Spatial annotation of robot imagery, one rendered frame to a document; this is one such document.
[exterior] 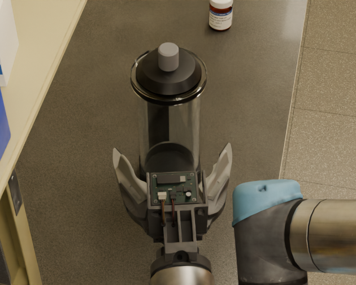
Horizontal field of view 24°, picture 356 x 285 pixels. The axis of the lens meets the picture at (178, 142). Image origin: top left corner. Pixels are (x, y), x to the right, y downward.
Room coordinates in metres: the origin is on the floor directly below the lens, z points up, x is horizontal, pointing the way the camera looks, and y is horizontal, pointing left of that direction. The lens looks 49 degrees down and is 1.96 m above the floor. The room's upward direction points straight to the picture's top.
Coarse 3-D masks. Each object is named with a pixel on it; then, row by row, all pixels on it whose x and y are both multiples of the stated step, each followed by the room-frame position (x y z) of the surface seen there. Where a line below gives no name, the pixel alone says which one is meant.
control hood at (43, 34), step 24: (24, 0) 0.56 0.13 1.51; (48, 0) 0.56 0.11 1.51; (72, 0) 0.56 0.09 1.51; (24, 24) 0.53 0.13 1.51; (48, 24) 0.53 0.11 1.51; (72, 24) 0.53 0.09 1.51; (24, 48) 0.50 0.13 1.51; (48, 48) 0.50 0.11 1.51; (24, 72) 0.47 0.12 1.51; (48, 72) 0.47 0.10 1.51; (24, 96) 0.45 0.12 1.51; (24, 120) 0.42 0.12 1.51; (0, 168) 0.37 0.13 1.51; (0, 192) 0.36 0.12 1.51
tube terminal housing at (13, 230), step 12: (0, 204) 0.61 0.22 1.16; (12, 204) 0.59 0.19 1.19; (0, 216) 0.60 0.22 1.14; (12, 216) 0.58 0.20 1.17; (24, 216) 0.61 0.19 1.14; (0, 228) 0.59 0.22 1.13; (12, 228) 0.61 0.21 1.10; (24, 228) 0.60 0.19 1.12; (12, 240) 0.61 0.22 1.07; (24, 240) 0.59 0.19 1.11; (12, 252) 0.61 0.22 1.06; (24, 252) 0.59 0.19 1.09; (12, 264) 0.60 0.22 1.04; (24, 264) 0.61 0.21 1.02; (36, 264) 0.61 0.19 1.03; (12, 276) 0.59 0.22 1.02; (24, 276) 0.60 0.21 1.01; (36, 276) 0.60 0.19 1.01
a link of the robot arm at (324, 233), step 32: (256, 192) 0.53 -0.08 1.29; (288, 192) 0.53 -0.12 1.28; (256, 224) 0.50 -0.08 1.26; (288, 224) 0.49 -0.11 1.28; (320, 224) 0.47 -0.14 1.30; (352, 224) 0.46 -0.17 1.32; (256, 256) 0.48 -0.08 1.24; (288, 256) 0.47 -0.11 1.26; (320, 256) 0.45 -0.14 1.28; (352, 256) 0.44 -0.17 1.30
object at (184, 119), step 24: (168, 96) 0.79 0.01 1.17; (144, 120) 0.81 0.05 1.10; (168, 120) 0.79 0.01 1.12; (192, 120) 0.80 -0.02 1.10; (144, 144) 0.81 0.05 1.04; (168, 144) 0.79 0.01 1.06; (192, 144) 0.80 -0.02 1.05; (144, 168) 0.81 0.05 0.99; (168, 168) 0.79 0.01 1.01; (192, 168) 0.81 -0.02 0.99
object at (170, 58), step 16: (160, 48) 0.83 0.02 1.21; (176, 48) 0.83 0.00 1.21; (144, 64) 0.83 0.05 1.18; (160, 64) 0.83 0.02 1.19; (176, 64) 0.83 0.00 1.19; (192, 64) 0.83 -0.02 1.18; (144, 80) 0.81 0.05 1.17; (160, 80) 0.80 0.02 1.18; (176, 80) 0.80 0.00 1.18; (192, 80) 0.81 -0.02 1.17
